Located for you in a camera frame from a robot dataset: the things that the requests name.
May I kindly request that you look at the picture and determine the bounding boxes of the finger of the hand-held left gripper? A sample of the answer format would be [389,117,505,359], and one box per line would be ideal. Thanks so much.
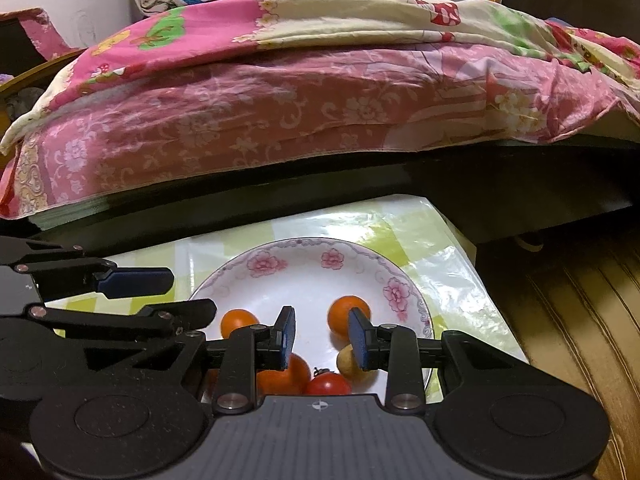
[27,298,217,349]
[0,236,175,304]

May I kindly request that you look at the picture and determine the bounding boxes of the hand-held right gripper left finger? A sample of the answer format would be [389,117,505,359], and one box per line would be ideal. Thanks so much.
[150,306,296,415]

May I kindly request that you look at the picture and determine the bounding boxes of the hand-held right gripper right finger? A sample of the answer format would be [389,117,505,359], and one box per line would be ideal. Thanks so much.
[348,307,546,415]

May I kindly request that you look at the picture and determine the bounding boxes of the brown longan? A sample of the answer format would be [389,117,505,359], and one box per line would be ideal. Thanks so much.
[336,344,378,381]

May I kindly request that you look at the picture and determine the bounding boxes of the small orange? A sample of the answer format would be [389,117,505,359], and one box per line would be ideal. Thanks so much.
[220,308,261,339]
[327,295,372,346]

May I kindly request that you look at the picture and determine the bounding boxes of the large orange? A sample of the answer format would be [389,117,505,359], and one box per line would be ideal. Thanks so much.
[256,352,312,396]

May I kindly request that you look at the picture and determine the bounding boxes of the red tomato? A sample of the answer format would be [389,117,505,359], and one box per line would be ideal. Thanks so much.
[305,370,353,396]

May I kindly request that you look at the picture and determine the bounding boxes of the white floral plate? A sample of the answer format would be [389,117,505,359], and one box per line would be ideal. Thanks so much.
[186,237,435,396]

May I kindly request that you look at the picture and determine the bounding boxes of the green woven bed mat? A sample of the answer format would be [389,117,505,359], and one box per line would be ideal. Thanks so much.
[35,194,113,233]

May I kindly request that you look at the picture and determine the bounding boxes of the grey clothes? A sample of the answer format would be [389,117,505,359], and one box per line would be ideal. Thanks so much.
[5,87,46,121]

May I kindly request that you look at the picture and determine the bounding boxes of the pink floral blanket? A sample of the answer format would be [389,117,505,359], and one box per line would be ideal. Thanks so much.
[0,0,640,220]

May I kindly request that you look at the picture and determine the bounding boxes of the pink patterned cloth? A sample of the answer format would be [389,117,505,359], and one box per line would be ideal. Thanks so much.
[19,7,81,61]

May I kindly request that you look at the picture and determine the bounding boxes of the dark wooden bed frame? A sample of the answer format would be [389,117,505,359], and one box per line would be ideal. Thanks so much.
[0,0,640,266]

